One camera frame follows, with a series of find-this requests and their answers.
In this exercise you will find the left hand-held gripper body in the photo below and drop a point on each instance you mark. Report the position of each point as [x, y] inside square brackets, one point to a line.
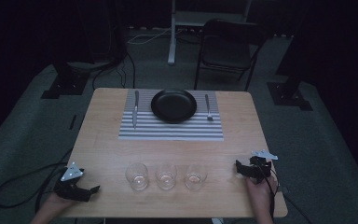
[70, 183]

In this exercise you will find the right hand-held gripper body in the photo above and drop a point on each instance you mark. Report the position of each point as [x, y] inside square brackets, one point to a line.
[261, 168]

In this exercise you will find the person's left hand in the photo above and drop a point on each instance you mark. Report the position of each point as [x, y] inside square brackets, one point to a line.
[57, 203]

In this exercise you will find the person's right hand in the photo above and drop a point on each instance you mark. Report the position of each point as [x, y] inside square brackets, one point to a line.
[259, 194]

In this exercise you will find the clear drinking glass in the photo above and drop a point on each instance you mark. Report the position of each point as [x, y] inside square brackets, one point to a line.
[137, 176]
[195, 176]
[166, 176]

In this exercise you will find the small black floor strip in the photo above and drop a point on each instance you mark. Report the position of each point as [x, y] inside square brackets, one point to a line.
[72, 122]

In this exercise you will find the silver fork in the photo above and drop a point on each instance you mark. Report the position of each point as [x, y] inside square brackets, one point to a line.
[208, 109]

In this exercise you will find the grey striped placemat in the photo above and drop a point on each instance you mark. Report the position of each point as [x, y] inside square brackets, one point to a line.
[171, 129]

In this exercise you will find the black stand with base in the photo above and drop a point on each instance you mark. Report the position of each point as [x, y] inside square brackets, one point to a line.
[289, 90]
[70, 79]

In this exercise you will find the silver knife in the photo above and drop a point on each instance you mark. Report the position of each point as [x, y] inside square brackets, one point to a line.
[135, 109]

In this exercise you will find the black plate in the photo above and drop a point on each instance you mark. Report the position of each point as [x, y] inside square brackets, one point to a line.
[173, 105]

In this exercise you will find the black folding chair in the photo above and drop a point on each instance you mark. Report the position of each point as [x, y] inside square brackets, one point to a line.
[227, 53]

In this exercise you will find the white desk frame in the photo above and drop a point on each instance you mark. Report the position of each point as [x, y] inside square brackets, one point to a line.
[183, 21]

